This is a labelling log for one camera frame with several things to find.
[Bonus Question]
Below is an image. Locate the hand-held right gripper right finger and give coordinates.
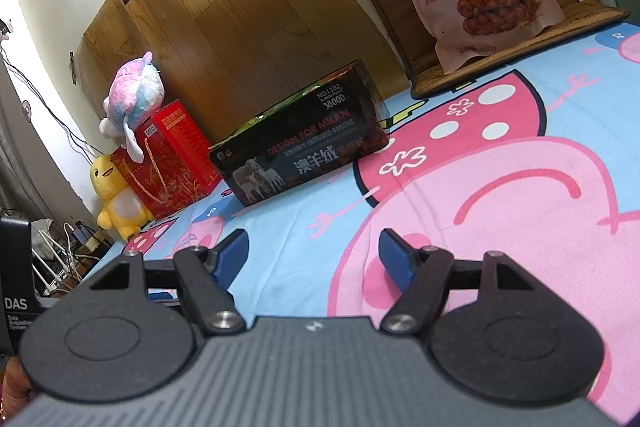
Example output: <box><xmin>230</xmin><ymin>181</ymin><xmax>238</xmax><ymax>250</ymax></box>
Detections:
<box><xmin>378</xmin><ymin>229</ymin><xmax>543</xmax><ymax>337</ymax></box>

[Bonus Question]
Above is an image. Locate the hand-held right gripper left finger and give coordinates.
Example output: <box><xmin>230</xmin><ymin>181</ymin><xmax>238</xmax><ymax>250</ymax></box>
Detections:
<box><xmin>89</xmin><ymin>229</ymin><xmax>249</xmax><ymax>337</ymax></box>

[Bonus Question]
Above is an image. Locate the dark printed box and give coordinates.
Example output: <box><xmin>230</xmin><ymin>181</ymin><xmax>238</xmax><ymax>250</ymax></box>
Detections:
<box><xmin>207</xmin><ymin>59</ymin><xmax>392</xmax><ymax>208</ymax></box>

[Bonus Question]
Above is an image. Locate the person's left forearm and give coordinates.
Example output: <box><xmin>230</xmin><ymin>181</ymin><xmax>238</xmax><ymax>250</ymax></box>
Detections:
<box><xmin>0</xmin><ymin>354</ymin><xmax>36</xmax><ymax>420</ymax></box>

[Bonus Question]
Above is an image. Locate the red gift box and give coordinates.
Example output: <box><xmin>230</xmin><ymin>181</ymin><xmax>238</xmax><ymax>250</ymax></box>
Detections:
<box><xmin>110</xmin><ymin>101</ymin><xmax>221</xmax><ymax>222</ymax></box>

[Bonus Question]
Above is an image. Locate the yellow plush toy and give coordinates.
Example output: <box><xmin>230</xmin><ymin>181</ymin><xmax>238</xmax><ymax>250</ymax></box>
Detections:
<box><xmin>89</xmin><ymin>153</ymin><xmax>153</xmax><ymax>242</ymax></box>

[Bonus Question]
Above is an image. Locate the cartoon printed bed sheet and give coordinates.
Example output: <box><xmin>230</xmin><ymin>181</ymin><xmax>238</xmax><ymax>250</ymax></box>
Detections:
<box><xmin>120</xmin><ymin>21</ymin><xmax>640</xmax><ymax>427</ymax></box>

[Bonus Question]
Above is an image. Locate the pastel plush toy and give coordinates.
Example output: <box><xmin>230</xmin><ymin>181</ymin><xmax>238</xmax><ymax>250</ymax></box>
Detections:
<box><xmin>99</xmin><ymin>51</ymin><xmax>167</xmax><ymax>162</ymax></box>

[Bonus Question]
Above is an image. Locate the white power strip with cables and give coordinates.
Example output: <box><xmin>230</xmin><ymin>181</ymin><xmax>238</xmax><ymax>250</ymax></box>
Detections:
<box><xmin>31</xmin><ymin>219</ymin><xmax>118</xmax><ymax>298</ymax></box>

